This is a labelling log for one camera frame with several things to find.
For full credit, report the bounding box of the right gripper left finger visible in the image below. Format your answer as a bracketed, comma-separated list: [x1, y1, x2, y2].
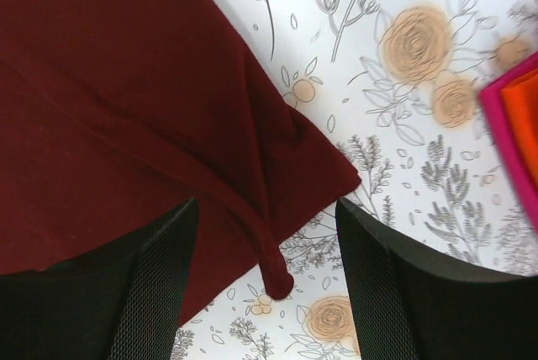
[1, 199, 199, 359]

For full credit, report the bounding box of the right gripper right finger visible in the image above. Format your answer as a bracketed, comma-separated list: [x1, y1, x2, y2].
[335, 199, 537, 359]

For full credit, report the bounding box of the dark maroon t shirt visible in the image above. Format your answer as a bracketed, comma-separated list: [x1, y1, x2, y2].
[1, 0, 360, 321]

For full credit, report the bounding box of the orange folded t shirt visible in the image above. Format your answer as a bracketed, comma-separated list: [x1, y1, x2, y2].
[501, 69, 538, 183]

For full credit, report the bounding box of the floral table mat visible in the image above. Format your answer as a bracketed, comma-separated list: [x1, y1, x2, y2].
[169, 0, 538, 360]

